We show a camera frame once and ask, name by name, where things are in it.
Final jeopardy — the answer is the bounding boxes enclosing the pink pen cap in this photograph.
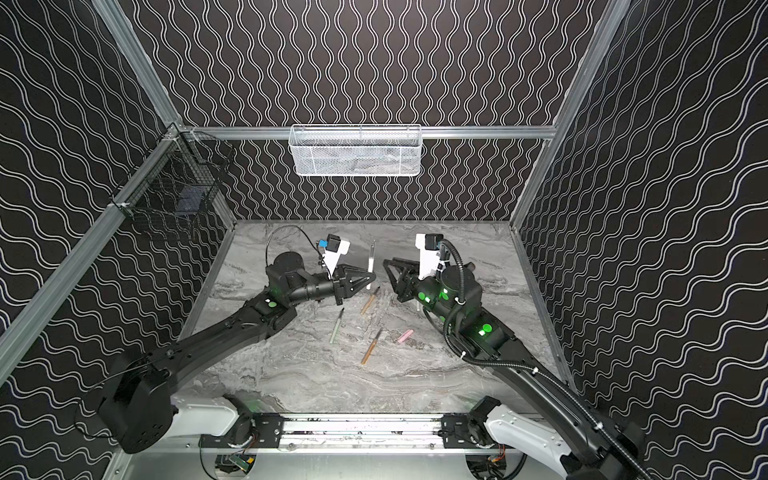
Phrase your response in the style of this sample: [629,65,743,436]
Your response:
[397,329,414,344]

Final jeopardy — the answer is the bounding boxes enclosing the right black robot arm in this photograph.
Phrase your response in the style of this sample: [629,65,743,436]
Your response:
[383,258,650,479]

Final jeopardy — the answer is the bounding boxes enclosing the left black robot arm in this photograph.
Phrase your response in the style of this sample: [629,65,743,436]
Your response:
[97,251,376,454]

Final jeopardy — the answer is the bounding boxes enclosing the orange pen upper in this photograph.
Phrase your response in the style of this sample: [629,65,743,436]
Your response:
[360,286,381,316]

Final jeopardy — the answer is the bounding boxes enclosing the orange pen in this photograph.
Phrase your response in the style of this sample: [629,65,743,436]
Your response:
[360,286,381,316]
[360,328,383,365]

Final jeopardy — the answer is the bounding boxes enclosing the green pen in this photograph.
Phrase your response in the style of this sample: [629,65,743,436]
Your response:
[329,308,345,344]

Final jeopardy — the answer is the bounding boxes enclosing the orange pen lower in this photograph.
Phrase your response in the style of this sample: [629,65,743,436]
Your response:
[360,328,383,365]

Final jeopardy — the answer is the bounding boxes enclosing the white mesh basket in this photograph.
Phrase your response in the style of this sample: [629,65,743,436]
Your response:
[288,124,424,177]

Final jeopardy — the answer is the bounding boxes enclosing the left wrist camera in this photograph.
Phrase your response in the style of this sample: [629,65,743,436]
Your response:
[318,234,350,278]

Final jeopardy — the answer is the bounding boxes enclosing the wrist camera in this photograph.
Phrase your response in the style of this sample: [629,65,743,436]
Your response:
[415,233,444,280]
[318,234,350,278]

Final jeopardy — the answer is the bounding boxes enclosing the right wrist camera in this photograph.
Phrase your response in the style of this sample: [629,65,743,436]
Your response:
[415,233,444,280]

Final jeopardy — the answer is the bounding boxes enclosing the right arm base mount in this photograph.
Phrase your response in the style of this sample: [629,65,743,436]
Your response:
[435,413,501,449]

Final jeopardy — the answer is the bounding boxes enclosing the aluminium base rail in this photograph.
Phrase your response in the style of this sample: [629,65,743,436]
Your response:
[122,412,604,454]

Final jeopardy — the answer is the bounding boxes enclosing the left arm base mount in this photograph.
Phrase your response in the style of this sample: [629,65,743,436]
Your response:
[201,413,285,450]

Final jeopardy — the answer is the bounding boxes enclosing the black wire basket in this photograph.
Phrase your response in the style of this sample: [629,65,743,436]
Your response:
[113,123,235,242]

